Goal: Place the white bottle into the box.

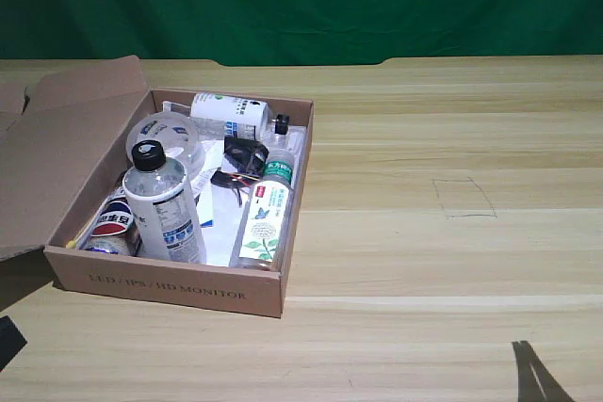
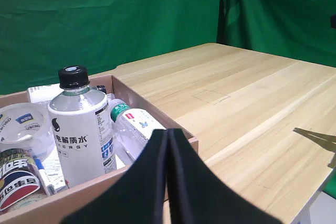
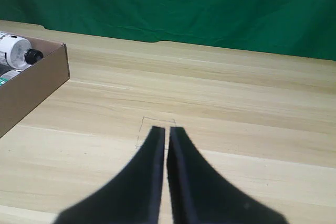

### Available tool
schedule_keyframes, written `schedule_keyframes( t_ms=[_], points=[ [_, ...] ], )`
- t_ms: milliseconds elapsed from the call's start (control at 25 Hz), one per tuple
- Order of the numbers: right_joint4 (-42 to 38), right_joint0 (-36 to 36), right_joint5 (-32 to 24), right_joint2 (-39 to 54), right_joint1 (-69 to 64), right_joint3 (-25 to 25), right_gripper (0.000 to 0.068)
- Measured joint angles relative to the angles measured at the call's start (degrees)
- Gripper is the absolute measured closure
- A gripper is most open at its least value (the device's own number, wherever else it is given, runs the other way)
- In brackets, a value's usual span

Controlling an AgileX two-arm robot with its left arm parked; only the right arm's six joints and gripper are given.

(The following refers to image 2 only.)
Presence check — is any white printed receipt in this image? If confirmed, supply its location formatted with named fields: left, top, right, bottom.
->
left=41, top=153, right=66, bottom=191

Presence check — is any clear bottle green cap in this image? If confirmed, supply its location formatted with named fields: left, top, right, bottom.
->
left=109, top=99, right=167, bottom=167

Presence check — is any white marker blue cap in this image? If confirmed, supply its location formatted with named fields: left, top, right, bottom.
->
left=33, top=155, right=57, bottom=196

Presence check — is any clear packing tape roll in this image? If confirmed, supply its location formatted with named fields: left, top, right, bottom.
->
left=0, top=102, right=55, bottom=159

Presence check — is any green backdrop cloth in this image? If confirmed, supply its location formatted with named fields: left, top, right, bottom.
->
left=216, top=0, right=336, bottom=67
left=0, top=0, right=224, bottom=96

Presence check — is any white bottle black cap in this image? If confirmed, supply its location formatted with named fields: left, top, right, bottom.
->
left=48, top=65, right=118, bottom=189

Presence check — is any brown cardboard box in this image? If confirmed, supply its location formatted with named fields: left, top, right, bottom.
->
left=0, top=74, right=200, bottom=224

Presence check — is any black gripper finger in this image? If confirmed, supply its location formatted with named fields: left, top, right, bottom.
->
left=60, top=129, right=170, bottom=224
left=167, top=128, right=285, bottom=224

